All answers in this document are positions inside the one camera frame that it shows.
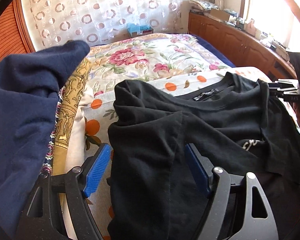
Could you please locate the circle-patterned sheer curtain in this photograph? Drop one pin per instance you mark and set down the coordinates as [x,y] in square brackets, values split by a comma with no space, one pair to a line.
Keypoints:
[102,10]

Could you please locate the orange-fruit print sheet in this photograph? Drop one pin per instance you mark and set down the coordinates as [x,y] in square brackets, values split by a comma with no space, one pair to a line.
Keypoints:
[100,120]

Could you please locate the long wooden cabinet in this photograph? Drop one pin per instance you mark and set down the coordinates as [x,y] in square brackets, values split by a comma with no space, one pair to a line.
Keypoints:
[227,37]

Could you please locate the black t-shirt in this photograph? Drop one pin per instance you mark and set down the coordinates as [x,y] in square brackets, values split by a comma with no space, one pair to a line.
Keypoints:
[177,120]

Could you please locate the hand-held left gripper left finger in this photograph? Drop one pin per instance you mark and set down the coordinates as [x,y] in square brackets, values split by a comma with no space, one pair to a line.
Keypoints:
[97,170]

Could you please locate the folded patterned cloth stack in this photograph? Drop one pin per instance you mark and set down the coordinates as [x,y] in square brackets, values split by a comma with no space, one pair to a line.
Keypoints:
[202,4]

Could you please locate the gold patterned cloth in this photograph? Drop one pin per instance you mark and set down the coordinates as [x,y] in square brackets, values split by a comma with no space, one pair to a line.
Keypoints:
[70,112]

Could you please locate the dark blue blanket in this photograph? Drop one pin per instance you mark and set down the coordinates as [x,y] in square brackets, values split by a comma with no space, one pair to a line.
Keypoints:
[215,48]

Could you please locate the window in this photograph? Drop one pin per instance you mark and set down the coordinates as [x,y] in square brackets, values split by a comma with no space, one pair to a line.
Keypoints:
[277,10]

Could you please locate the cardboard box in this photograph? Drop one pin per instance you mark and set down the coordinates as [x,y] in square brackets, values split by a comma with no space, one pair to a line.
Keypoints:
[221,14]

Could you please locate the cream white cloth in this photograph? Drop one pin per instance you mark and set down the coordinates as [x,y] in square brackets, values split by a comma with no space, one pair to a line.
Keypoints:
[77,135]

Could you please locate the navy blue garment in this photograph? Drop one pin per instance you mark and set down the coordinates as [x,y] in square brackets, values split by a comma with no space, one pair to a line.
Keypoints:
[22,100]

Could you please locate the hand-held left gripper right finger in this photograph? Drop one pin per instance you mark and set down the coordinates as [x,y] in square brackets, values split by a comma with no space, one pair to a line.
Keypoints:
[195,167]

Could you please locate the floral bedsheet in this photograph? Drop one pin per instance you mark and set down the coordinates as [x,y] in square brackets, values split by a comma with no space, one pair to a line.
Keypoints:
[140,60]

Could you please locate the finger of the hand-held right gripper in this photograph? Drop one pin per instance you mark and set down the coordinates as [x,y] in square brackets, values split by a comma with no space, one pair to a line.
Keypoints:
[275,87]
[287,81]

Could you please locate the pale pink bottle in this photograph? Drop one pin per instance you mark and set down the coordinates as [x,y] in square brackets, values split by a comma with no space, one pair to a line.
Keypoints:
[251,27]

